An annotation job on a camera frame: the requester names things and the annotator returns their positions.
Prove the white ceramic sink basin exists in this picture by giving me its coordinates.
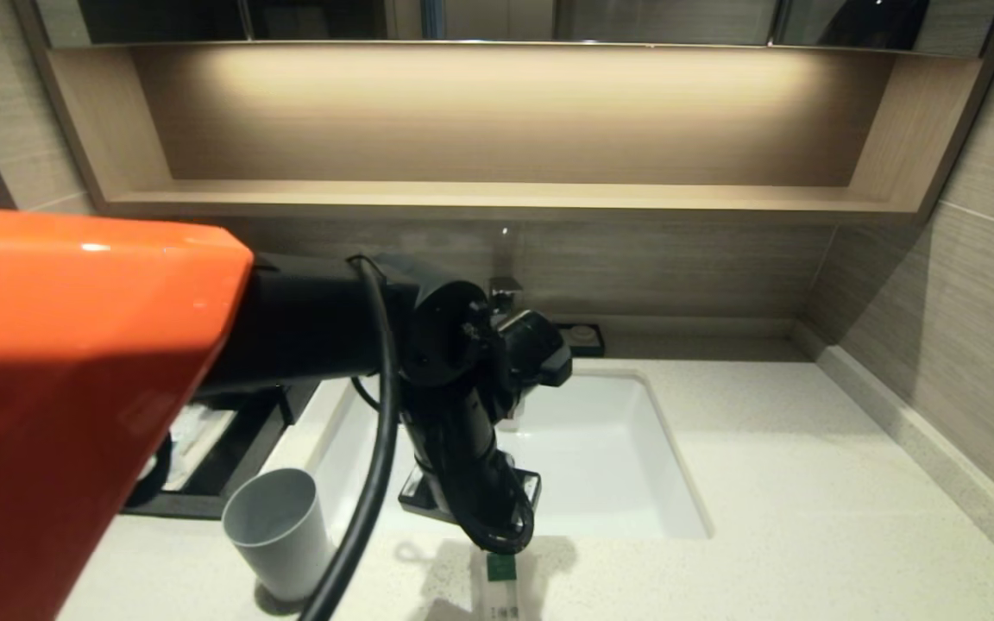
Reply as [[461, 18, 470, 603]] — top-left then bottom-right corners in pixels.
[[311, 367, 712, 540]]

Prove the black soap dish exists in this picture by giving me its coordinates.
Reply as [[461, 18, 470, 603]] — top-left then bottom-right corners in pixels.
[[559, 323, 607, 358]]

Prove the chrome faucet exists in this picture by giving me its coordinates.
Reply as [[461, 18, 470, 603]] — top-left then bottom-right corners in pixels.
[[488, 276, 524, 316]]

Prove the grey plastic cup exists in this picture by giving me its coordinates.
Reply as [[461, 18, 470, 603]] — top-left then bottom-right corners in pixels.
[[223, 468, 330, 602]]

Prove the mirror cabinet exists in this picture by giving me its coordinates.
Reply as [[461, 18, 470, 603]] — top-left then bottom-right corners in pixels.
[[35, 0, 994, 60]]

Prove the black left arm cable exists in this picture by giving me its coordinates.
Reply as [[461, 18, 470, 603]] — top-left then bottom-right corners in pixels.
[[299, 254, 403, 621]]

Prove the wooden wall shelf niche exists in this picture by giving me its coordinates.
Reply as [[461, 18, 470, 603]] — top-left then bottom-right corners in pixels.
[[18, 41, 994, 227]]

